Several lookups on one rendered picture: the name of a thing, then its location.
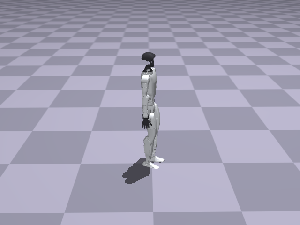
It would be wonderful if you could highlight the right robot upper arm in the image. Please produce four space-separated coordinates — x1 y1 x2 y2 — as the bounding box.
141 75 150 98

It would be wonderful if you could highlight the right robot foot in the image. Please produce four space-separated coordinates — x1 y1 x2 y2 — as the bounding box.
142 161 159 169

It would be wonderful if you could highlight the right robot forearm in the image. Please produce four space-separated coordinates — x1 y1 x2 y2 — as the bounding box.
142 96 149 118

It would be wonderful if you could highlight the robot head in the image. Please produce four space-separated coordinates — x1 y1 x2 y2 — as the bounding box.
142 52 155 72

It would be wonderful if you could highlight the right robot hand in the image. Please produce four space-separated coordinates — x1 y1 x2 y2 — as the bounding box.
142 115 152 129

